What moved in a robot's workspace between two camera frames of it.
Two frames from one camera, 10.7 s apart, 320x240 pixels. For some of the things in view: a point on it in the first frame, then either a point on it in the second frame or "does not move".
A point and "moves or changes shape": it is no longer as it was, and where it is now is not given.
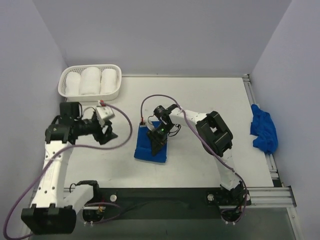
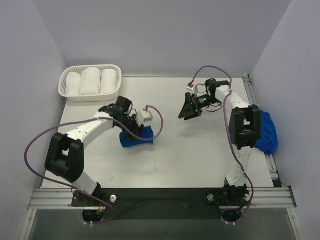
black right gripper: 158,139 → 195,106
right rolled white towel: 108,84 does not move
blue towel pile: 264,127 does not move
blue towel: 143,145 moves or changes shape
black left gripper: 104,132 → 136,127
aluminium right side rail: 271,162 does not move
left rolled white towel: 73,84 does not move
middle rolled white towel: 90,81 does not move
